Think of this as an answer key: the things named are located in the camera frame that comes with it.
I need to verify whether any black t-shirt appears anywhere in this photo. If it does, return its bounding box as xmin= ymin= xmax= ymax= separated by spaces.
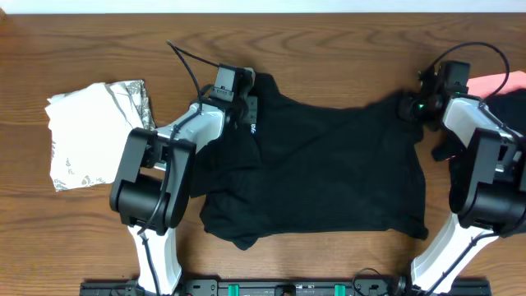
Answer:
xmin=190 ymin=73 xmax=428 ymax=250

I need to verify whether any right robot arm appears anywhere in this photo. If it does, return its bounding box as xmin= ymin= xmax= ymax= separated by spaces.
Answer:
xmin=389 ymin=61 xmax=525 ymax=295

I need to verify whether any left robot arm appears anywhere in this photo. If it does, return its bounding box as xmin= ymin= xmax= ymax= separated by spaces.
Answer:
xmin=109 ymin=64 xmax=257 ymax=295

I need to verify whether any pink garment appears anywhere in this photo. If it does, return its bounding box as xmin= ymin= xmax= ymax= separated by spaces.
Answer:
xmin=467 ymin=71 xmax=526 ymax=99

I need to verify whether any black clothes pile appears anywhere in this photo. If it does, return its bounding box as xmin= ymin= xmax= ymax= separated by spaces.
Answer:
xmin=430 ymin=88 xmax=526 ymax=215

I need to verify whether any white patterned folded cloth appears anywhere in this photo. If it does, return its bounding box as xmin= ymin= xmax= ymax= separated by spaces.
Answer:
xmin=45 ymin=80 xmax=155 ymax=192

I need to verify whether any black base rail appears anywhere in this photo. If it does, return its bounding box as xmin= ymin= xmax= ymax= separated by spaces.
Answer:
xmin=79 ymin=274 xmax=493 ymax=296

